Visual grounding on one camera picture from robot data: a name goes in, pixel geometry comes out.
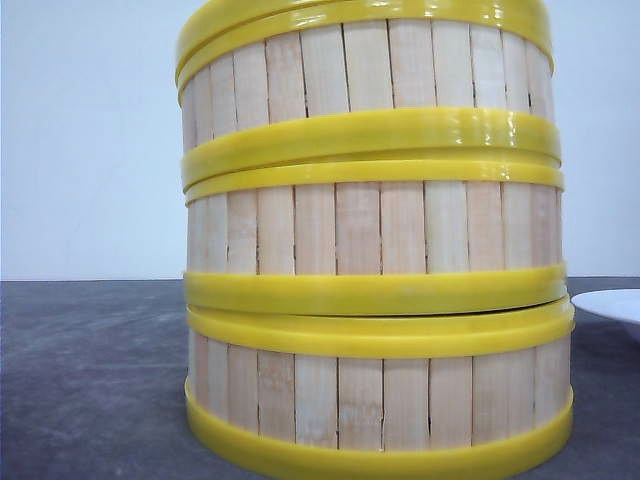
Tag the bamboo steamer basket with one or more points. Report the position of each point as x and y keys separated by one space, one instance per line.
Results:
x=375 y=238
x=482 y=396
x=371 y=90

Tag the woven bamboo steamer lid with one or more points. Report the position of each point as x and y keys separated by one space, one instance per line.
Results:
x=222 y=26

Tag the white plate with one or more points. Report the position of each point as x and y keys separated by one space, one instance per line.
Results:
x=622 y=305

